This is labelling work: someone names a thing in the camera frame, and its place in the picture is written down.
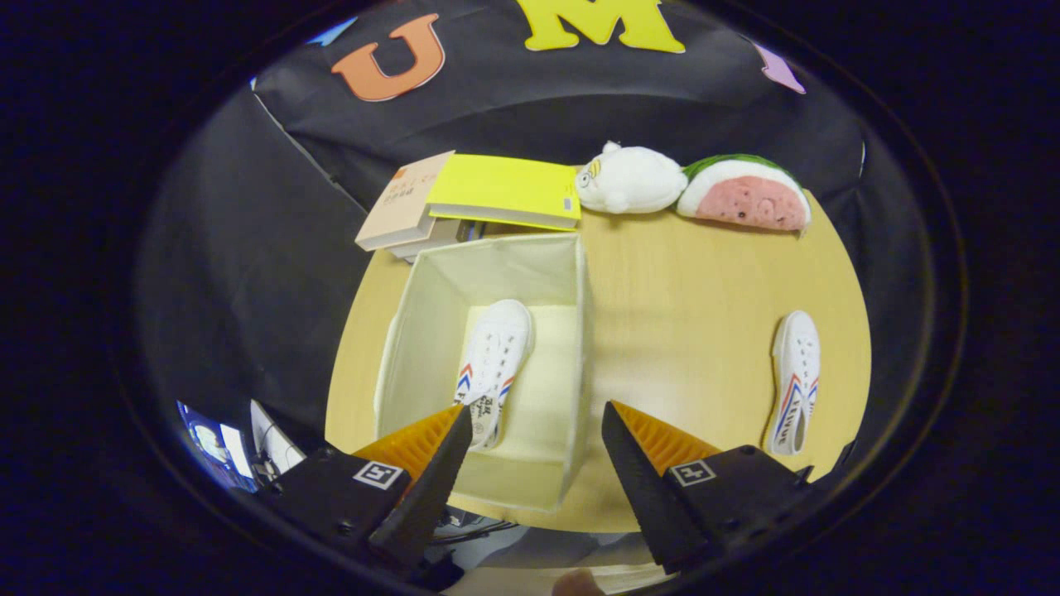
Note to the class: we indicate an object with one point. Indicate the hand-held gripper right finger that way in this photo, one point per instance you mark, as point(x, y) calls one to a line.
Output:
point(642, 488)

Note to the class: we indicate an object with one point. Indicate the white plush toy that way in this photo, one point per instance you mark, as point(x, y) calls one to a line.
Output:
point(629, 180)

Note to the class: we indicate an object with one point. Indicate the cream fabric storage box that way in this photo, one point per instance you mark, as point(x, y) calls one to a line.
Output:
point(431, 331)

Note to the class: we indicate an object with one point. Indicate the beige book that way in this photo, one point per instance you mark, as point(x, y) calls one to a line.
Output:
point(397, 207)

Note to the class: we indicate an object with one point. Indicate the black backdrop cloth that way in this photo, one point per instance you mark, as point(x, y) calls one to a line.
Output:
point(538, 99)

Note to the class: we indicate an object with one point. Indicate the white canvas shoe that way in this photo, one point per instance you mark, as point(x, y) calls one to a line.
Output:
point(797, 364)
point(497, 348)

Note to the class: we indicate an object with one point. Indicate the white sheet board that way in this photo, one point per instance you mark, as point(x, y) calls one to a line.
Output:
point(277, 443)

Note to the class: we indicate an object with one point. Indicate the yellow book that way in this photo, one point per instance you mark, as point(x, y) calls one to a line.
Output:
point(505, 186)

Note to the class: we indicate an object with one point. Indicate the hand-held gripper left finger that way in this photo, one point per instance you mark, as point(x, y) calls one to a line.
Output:
point(431, 488)

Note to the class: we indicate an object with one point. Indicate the computer monitor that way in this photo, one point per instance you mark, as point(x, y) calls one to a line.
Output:
point(211, 443)

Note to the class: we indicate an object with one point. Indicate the watermelon slice plush toy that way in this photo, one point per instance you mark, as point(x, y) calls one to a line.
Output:
point(745, 199)

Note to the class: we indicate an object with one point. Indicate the grey book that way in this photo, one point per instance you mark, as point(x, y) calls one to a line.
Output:
point(435, 238)

